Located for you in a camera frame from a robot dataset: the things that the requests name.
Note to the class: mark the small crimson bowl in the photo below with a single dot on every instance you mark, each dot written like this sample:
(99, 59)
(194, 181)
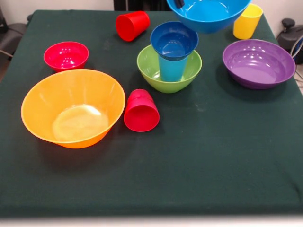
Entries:
(65, 56)

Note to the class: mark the light blue cup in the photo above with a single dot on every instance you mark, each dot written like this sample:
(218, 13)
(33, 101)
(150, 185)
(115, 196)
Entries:
(171, 71)

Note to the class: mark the tall red cup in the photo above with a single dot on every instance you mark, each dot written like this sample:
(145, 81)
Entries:
(130, 26)

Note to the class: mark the light blue bowl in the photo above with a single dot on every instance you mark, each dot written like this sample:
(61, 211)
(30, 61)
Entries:
(208, 16)

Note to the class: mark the black office chair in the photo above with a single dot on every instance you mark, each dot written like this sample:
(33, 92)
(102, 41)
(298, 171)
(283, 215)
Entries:
(288, 35)
(11, 35)

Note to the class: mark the short crimson cup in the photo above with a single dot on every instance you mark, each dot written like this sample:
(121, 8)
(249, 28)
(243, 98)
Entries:
(142, 118)

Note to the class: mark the dark green tablecloth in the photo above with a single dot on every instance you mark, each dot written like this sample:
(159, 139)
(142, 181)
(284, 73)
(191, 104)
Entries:
(151, 165)

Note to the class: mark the green bowl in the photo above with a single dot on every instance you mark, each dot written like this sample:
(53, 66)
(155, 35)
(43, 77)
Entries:
(146, 68)

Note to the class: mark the small dark blue bowl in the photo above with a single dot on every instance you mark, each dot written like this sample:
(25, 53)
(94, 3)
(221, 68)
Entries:
(174, 40)

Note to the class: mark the purple bowl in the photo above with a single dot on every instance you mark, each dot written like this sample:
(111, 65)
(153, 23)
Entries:
(258, 66)

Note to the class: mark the yellow cup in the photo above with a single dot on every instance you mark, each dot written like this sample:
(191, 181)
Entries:
(247, 26)

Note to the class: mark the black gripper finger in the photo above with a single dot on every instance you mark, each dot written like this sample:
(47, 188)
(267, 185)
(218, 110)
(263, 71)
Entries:
(179, 2)

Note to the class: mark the large orange bowl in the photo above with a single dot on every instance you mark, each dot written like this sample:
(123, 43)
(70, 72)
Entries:
(78, 123)

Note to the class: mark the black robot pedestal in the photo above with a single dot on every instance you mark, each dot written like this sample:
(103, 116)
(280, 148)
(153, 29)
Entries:
(142, 4)

